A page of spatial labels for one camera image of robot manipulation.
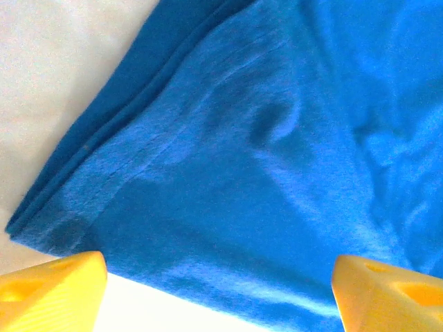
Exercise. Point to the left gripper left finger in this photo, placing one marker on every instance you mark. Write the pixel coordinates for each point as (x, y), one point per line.
(52, 297)

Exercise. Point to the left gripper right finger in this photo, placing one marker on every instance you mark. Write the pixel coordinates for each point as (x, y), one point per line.
(387, 301)

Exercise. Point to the blue t-shirt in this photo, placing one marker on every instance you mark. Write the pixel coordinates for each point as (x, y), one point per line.
(242, 173)

